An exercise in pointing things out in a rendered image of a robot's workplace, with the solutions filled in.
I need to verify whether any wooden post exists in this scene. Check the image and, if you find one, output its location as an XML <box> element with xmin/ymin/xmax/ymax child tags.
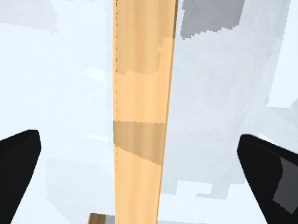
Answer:
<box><xmin>88</xmin><ymin>213</ymin><xmax>106</xmax><ymax>224</ymax></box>

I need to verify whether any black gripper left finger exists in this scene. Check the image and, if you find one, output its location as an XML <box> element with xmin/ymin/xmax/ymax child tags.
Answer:
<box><xmin>0</xmin><ymin>129</ymin><xmax>43</xmax><ymax>224</ymax></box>

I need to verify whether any light wooden board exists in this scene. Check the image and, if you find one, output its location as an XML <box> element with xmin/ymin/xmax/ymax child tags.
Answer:
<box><xmin>112</xmin><ymin>0</ymin><xmax>180</xmax><ymax>224</ymax></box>

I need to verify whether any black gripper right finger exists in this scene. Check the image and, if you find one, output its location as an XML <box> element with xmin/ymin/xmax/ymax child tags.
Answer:
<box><xmin>237</xmin><ymin>135</ymin><xmax>298</xmax><ymax>224</ymax></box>

